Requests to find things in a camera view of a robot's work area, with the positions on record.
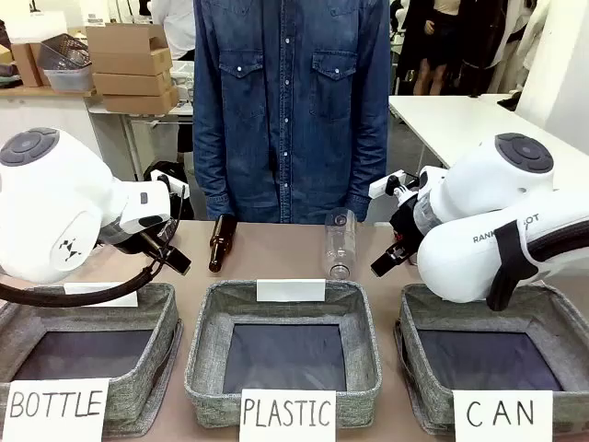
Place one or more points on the black bag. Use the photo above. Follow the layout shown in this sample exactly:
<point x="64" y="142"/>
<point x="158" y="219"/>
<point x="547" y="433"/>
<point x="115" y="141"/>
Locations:
<point x="161" y="170"/>

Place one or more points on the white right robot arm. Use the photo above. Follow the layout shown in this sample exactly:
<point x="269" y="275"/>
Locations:
<point x="460" y="258"/>

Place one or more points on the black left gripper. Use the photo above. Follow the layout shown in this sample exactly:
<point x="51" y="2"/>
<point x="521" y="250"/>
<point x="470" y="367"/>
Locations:
<point x="149" y="239"/>

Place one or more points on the grey fabric can basket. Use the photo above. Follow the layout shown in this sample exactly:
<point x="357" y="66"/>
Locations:
<point x="414" y="350"/>

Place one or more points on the grey fabric plastic basket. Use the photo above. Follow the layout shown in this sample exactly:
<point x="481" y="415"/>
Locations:
<point x="209" y="350"/>

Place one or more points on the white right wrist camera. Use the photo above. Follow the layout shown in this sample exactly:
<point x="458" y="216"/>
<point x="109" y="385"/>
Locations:
<point x="391" y="186"/>

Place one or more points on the bystander in black clothes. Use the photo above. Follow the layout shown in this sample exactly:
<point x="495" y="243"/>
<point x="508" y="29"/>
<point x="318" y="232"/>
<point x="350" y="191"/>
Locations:
<point x="442" y="41"/>

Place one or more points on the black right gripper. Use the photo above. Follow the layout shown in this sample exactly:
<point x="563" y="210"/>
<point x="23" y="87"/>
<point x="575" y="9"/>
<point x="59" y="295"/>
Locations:
<point x="404" y="221"/>

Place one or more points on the white background table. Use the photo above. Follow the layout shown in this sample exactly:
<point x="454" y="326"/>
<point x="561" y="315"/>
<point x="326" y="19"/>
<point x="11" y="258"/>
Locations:
<point x="451" y="119"/>

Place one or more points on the small white bottle basket card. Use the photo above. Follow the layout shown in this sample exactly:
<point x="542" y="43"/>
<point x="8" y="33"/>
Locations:
<point x="115" y="299"/>

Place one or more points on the grey fabric bottle basket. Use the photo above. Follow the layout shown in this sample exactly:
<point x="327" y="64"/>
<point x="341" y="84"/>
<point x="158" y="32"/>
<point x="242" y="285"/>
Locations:
<point x="138" y="368"/>

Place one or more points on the clear plastic bottle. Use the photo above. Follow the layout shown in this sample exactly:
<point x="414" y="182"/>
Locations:
<point x="340" y="244"/>

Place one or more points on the large CAN paper sign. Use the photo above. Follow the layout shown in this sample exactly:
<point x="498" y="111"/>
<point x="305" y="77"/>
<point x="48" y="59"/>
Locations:
<point x="501" y="414"/>

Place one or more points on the clear plastic container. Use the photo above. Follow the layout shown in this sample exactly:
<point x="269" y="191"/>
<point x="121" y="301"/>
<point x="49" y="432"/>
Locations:
<point x="69" y="79"/>

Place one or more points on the small cardboard box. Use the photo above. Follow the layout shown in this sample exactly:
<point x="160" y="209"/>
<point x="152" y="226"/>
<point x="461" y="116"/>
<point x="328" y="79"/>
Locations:
<point x="25" y="64"/>

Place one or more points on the bystander in white shirt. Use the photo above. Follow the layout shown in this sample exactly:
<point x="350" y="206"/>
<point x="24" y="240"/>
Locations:
<point x="177" y="27"/>

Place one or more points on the large BOTTLE paper sign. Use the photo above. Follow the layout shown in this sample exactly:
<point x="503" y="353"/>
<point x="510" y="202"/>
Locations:
<point x="55" y="407"/>

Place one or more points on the flat cardboard box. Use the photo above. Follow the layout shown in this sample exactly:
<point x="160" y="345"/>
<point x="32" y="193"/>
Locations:
<point x="138" y="102"/>
<point x="131" y="83"/>

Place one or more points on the person's right forearm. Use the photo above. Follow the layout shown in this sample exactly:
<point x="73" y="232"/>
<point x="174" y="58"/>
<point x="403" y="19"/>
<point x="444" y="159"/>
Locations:
<point x="209" y="175"/>

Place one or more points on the metal mesh basket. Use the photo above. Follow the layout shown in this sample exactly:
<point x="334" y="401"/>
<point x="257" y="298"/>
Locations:
<point x="64" y="50"/>

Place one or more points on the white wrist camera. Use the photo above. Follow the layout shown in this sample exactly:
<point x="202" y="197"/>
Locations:
<point x="168" y="180"/>
<point x="391" y="186"/>

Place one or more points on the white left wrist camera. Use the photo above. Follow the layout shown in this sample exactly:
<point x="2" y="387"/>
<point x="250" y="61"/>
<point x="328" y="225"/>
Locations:
<point x="168" y="180"/>

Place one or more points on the brown glass bottle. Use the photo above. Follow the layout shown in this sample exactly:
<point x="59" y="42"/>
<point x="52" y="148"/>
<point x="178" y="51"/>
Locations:
<point x="222" y="244"/>

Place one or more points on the large PLASTIC paper sign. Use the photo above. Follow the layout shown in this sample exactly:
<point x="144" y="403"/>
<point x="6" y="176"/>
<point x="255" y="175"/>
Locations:
<point x="287" y="414"/>

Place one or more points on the person's left forearm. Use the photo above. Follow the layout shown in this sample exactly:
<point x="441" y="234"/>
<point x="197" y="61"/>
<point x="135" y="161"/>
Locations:
<point x="370" y="175"/>

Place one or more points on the large open cardboard box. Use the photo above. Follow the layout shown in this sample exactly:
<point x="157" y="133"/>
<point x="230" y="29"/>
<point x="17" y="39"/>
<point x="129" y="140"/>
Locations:
<point x="129" y="46"/>

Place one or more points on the person's denim shirt torso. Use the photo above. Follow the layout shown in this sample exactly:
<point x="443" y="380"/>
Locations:
<point x="290" y="115"/>

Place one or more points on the small white PLASTIC card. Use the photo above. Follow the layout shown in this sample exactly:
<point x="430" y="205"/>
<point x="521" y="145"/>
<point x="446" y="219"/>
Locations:
<point x="290" y="290"/>

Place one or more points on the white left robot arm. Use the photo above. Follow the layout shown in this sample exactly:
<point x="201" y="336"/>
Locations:
<point x="46" y="207"/>

